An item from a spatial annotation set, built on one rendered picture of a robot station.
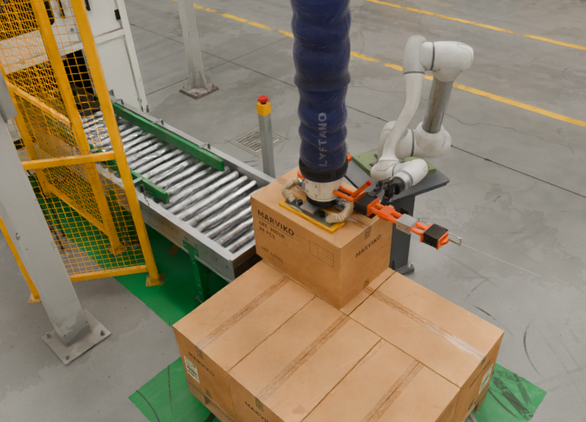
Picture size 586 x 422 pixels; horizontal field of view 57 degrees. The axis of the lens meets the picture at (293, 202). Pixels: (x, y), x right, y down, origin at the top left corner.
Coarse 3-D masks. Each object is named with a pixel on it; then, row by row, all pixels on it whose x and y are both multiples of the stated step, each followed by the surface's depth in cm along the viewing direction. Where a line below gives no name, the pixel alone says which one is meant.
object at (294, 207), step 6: (300, 198) 265; (282, 204) 262; (288, 204) 261; (294, 204) 260; (300, 204) 258; (294, 210) 257; (300, 210) 256; (324, 210) 256; (300, 216) 256; (306, 216) 253; (312, 216) 252; (318, 216) 252; (324, 216) 252; (312, 222) 251; (318, 222) 249; (324, 222) 248; (336, 222) 248; (342, 222) 248; (324, 228) 247; (330, 228) 245; (336, 228) 246
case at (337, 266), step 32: (256, 192) 274; (256, 224) 280; (288, 224) 259; (352, 224) 250; (384, 224) 259; (288, 256) 273; (320, 256) 252; (352, 256) 249; (384, 256) 274; (320, 288) 265; (352, 288) 262
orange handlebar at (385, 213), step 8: (336, 192) 248; (352, 192) 246; (352, 200) 242; (384, 208) 234; (392, 208) 235; (384, 216) 232; (400, 216) 231; (416, 224) 227; (416, 232) 223; (448, 240) 218
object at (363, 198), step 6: (366, 192) 244; (354, 198) 240; (360, 198) 241; (366, 198) 241; (372, 198) 241; (378, 198) 239; (354, 204) 239; (360, 204) 236; (366, 204) 238; (372, 204) 237; (354, 210) 241; (360, 210) 238; (366, 210) 237
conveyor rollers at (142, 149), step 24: (96, 120) 430; (120, 120) 427; (96, 144) 399; (144, 144) 396; (168, 144) 400; (144, 168) 370; (168, 168) 374; (192, 168) 367; (168, 192) 347; (192, 192) 348; (216, 192) 343; (240, 192) 343; (216, 216) 323; (240, 216) 323; (216, 240) 306; (240, 240) 305
